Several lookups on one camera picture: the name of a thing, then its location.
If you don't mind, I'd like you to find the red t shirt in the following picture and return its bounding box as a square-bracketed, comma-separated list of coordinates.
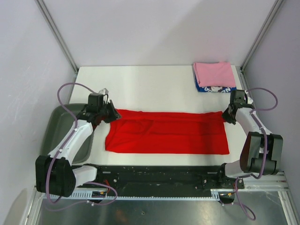
[105, 109, 229, 155]

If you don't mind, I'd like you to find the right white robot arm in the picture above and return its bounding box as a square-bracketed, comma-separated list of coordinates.
[216, 90, 283, 188]

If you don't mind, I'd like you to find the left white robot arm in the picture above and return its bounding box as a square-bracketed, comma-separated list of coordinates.
[35, 92, 121, 197]

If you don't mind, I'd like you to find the folded pink t shirt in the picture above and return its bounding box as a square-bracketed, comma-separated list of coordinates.
[193, 62, 236, 88]

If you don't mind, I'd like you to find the folded blue printed t shirt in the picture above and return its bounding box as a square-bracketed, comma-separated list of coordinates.
[194, 72, 237, 93]

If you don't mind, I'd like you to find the dark green plastic bin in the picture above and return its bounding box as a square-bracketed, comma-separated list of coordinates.
[40, 106, 94, 164]

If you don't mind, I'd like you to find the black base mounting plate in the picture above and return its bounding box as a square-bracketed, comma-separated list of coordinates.
[83, 165, 244, 197]

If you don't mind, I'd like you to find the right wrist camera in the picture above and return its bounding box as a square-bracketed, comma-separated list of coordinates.
[243, 90, 254, 109]

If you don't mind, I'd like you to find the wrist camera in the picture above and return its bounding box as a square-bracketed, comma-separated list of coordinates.
[243, 90, 254, 109]
[98, 88, 109, 95]

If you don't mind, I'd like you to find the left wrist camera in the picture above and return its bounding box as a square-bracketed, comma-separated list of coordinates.
[98, 88, 109, 95]

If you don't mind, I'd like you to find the right aluminium table rail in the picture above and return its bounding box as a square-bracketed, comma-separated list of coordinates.
[239, 70, 285, 179]

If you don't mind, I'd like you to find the grey slotted cable duct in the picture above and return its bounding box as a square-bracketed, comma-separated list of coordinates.
[70, 189, 237, 201]

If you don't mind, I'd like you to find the right aluminium frame post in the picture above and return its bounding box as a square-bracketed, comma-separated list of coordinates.
[240, 0, 285, 71]

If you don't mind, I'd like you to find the aluminium frame post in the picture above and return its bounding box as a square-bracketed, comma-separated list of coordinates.
[35, 0, 79, 74]
[240, 0, 285, 71]

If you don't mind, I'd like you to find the left aluminium frame post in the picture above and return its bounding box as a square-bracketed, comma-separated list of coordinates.
[35, 0, 79, 74]

